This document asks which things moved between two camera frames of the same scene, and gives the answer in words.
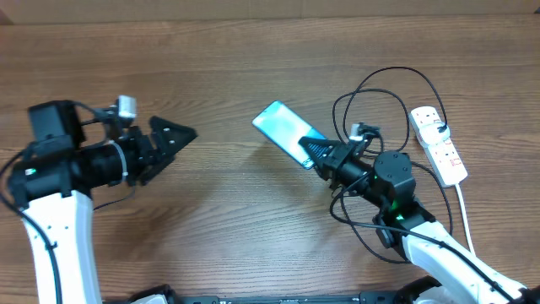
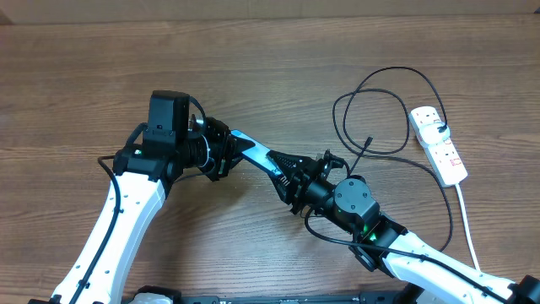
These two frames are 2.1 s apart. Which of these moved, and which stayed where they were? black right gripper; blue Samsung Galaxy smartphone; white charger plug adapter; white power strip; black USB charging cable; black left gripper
Moved: black right gripper; black USB charging cable; blue Samsung Galaxy smartphone; black left gripper
Stayed: white charger plug adapter; white power strip
